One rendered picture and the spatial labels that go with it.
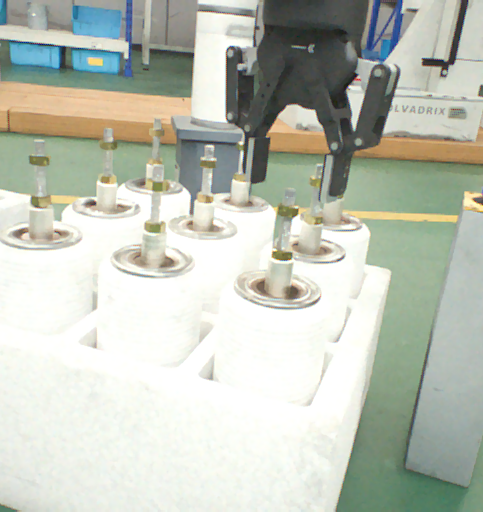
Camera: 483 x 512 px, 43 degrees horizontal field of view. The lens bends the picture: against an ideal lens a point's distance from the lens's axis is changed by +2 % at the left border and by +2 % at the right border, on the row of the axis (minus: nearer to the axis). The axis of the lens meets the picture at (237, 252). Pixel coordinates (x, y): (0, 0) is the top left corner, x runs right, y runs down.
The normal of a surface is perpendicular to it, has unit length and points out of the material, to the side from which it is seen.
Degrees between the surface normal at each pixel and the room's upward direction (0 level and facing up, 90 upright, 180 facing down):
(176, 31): 90
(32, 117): 90
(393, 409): 0
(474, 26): 90
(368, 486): 0
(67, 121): 90
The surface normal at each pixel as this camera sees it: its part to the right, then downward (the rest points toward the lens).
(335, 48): -0.58, 0.23
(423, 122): 0.16, 0.36
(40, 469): -0.33, 0.29
